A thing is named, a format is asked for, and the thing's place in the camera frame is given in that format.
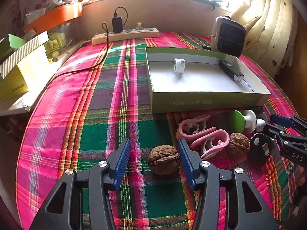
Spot small grey space heater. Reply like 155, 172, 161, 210
203, 16, 247, 58

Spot black window handle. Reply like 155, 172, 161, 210
210, 1, 224, 12

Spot black bike light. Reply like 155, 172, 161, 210
218, 60, 244, 83

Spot striped box lid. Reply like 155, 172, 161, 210
0, 31, 50, 79

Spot plaid tablecloth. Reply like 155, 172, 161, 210
16, 31, 300, 230

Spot pile of small packets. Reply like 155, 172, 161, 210
27, 0, 83, 20

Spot black charger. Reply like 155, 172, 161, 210
111, 17, 123, 33

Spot short black charger cable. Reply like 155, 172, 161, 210
115, 7, 128, 29

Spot orange tray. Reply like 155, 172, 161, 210
25, 3, 83, 33

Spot clear plastic storage bin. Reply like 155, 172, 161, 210
47, 21, 82, 63

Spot long black cable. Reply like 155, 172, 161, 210
48, 22, 114, 82

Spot round black remote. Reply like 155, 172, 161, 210
249, 133, 273, 166

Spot brown walnut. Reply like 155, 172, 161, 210
147, 145, 180, 175
229, 132, 250, 154

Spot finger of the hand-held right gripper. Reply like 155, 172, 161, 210
270, 114, 307, 136
263, 123, 307, 146

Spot pink plastic clip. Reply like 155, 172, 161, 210
189, 129, 231, 160
176, 114, 216, 138

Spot yellow-green cardboard box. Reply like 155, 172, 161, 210
0, 45, 51, 101

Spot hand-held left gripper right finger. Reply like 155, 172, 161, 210
177, 138, 279, 230

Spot red berry branches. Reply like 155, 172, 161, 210
12, 0, 31, 29

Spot green white spool-shaped gadget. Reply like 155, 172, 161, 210
228, 110, 257, 133

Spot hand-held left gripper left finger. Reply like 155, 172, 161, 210
29, 138, 131, 230

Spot green cardboard box tray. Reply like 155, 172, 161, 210
145, 47, 272, 114

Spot beige power strip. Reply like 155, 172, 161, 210
92, 28, 160, 45

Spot green paper box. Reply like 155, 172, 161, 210
0, 34, 27, 60

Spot cream dotted curtain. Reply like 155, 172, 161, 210
230, 0, 300, 77

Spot white ribbed bottle cap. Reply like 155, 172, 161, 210
173, 58, 186, 73

